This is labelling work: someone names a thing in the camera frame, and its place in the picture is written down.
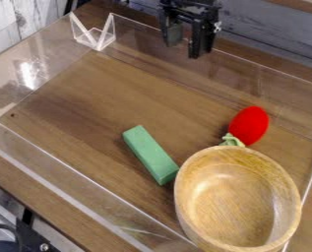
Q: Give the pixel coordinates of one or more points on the red plush strawberry toy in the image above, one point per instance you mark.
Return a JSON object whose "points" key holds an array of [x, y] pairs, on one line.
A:
{"points": [[246, 128]]}

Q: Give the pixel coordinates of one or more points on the wooden bowl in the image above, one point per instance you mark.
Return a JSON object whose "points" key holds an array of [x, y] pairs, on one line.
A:
{"points": [[237, 201]]}

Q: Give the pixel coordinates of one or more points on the green rectangular block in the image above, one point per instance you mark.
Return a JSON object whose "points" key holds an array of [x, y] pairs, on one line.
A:
{"points": [[151, 155]]}

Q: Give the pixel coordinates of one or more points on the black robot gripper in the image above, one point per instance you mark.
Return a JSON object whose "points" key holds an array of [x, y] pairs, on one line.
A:
{"points": [[198, 11]]}

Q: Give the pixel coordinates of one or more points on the clear acrylic corner bracket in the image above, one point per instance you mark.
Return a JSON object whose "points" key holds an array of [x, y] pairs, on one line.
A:
{"points": [[94, 38]]}

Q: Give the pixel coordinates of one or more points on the clear acrylic tray walls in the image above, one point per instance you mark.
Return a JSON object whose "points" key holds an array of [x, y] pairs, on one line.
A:
{"points": [[71, 98]]}

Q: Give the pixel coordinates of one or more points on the black metal table clamp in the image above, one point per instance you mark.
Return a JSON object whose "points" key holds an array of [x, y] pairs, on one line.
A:
{"points": [[31, 240]]}

